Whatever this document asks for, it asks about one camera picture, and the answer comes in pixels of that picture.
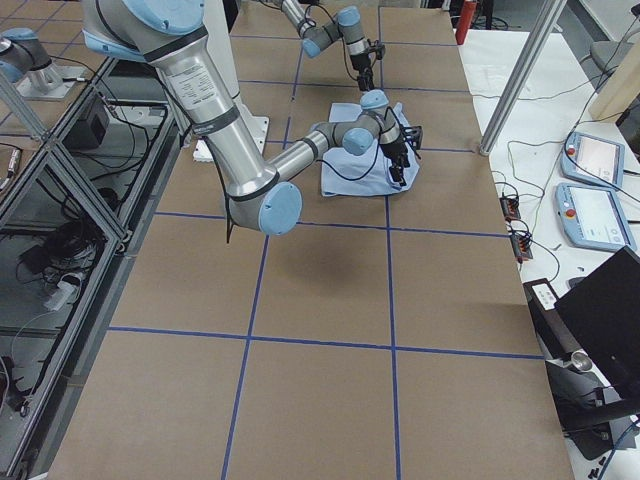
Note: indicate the aluminium frame post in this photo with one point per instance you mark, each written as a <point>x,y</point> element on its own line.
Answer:
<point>533,46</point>

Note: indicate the blue teach pendant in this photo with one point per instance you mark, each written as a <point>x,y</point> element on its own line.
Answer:
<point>592,217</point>
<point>593,160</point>

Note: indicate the far blue teach pendant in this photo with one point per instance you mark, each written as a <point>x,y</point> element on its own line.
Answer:
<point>593,160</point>

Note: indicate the black laptop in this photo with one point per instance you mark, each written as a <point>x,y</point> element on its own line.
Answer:
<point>602,314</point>

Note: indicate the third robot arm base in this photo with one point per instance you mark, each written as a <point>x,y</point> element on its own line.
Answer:
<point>26,63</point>

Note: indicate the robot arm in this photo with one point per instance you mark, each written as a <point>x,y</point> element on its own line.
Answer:
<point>344,27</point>
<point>172,38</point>

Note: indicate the light blue t-shirt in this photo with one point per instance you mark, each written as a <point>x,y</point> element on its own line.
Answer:
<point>357,165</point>

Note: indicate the near blue teach pendant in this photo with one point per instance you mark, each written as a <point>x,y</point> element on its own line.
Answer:
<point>592,217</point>

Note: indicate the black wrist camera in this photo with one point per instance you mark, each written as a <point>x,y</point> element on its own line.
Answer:
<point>378,49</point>
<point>412,136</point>

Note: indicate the orange terminal block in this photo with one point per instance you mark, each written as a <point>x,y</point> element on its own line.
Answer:
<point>521,245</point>
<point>510,208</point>

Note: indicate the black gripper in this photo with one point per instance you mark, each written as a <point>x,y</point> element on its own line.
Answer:
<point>361,65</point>
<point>391,149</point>

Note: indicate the red cylinder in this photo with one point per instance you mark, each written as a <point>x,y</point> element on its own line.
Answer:
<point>468,8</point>

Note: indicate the aluminium guard frame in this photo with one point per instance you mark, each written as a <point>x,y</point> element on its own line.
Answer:
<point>80,178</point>

